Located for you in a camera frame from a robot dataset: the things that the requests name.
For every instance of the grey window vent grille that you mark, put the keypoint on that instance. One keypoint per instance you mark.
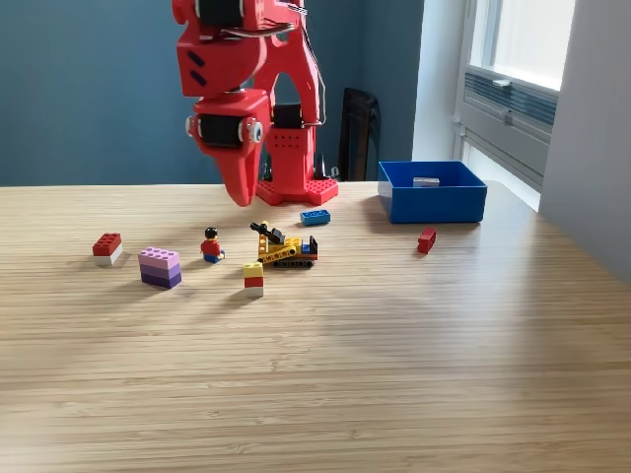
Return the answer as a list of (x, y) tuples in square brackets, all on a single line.
[(522, 101)]

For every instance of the black chair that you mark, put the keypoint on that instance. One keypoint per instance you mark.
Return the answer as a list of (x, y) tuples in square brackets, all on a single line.
[(357, 128)]

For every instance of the small yellow toy digger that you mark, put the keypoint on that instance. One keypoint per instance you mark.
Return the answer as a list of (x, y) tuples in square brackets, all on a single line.
[(286, 251)]

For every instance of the small red building brick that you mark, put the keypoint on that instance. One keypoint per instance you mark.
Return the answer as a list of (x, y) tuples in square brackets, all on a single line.
[(426, 240)]

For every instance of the toy figure red shirt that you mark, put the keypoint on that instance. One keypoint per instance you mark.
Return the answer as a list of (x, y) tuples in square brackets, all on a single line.
[(212, 249)]

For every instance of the blue plastic bin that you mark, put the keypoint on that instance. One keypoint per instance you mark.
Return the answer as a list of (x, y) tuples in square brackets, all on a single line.
[(434, 207)]

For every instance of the pink and purple brick stack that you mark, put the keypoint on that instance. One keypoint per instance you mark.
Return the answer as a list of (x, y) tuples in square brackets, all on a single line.
[(160, 268)]

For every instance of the flat blue building brick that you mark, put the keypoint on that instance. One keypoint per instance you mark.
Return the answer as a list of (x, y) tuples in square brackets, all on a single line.
[(315, 218)]

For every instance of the red and white brick stack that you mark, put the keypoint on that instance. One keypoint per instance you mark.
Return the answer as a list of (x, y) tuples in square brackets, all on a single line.
[(107, 249)]

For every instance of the dark red toy car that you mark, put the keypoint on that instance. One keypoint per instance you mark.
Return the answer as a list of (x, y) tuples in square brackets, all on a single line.
[(426, 182)]

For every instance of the yellow red white brick stack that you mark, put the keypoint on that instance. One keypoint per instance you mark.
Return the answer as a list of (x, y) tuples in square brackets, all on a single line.
[(253, 281)]

